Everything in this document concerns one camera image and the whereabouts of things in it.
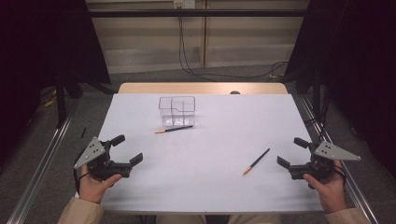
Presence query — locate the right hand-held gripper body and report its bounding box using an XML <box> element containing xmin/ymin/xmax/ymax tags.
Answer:
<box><xmin>289</xmin><ymin>140</ymin><xmax>362</xmax><ymax>190</ymax></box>

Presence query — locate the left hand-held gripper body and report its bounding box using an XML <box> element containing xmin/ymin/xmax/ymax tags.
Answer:
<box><xmin>73</xmin><ymin>136</ymin><xmax>133</xmax><ymax>182</ymax></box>

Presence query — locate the dark blue pencil orange end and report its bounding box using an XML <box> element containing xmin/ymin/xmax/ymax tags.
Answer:
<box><xmin>242</xmin><ymin>147</ymin><xmax>271</xmax><ymax>177</ymax></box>
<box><xmin>154</xmin><ymin>125</ymin><xmax>194</xmax><ymax>134</ymax></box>

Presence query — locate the clear plastic organizer box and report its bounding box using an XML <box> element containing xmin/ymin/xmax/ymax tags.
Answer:
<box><xmin>158</xmin><ymin>95</ymin><xmax>196</xmax><ymax>128</ymax></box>

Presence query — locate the person's left hand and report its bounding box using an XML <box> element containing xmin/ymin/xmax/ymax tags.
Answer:
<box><xmin>78</xmin><ymin>164</ymin><xmax>123</xmax><ymax>204</ymax></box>

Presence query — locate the person's right hand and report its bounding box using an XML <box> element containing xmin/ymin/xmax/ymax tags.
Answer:
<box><xmin>303</xmin><ymin>160</ymin><xmax>348</xmax><ymax>214</ymax></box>

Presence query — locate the white table sheet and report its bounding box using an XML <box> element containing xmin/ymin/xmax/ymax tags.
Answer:
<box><xmin>74</xmin><ymin>92</ymin><xmax>325</xmax><ymax>216</ymax></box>

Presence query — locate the wooden table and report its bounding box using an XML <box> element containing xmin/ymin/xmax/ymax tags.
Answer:
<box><xmin>118</xmin><ymin>82</ymin><xmax>289</xmax><ymax>95</ymax></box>

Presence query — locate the black curtain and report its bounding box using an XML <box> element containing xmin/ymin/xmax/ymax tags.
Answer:
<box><xmin>0</xmin><ymin>0</ymin><xmax>112</xmax><ymax>162</ymax></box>
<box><xmin>284</xmin><ymin>0</ymin><xmax>396</xmax><ymax>180</ymax></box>

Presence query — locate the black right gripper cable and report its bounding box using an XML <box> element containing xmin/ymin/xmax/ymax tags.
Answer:
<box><xmin>333</xmin><ymin>160</ymin><xmax>347</xmax><ymax>188</ymax></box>

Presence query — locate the black cable bundle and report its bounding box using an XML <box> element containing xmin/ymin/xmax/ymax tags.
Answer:
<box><xmin>304</xmin><ymin>90</ymin><xmax>332</xmax><ymax>145</ymax></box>

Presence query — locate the aluminium rail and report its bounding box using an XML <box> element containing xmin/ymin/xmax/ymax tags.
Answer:
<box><xmin>298</xmin><ymin>94</ymin><xmax>379</xmax><ymax>224</ymax></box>
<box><xmin>6</xmin><ymin>96</ymin><xmax>82</xmax><ymax>224</ymax></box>

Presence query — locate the black stand post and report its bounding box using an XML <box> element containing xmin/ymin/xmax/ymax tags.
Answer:
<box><xmin>55</xmin><ymin>74</ymin><xmax>68</xmax><ymax>129</ymax></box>

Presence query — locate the black floor cable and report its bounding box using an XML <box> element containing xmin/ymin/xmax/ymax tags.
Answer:
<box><xmin>177</xmin><ymin>16</ymin><xmax>219</xmax><ymax>82</ymax></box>
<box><xmin>180</xmin><ymin>16</ymin><xmax>290</xmax><ymax>80</ymax></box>

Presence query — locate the black horizontal frame bar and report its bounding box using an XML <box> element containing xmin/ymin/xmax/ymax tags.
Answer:
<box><xmin>88</xmin><ymin>8</ymin><xmax>309</xmax><ymax>18</ymax></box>

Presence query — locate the white wall outlet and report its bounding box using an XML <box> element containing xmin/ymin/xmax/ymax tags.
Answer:
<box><xmin>173</xmin><ymin>0</ymin><xmax>196</xmax><ymax>9</ymax></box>

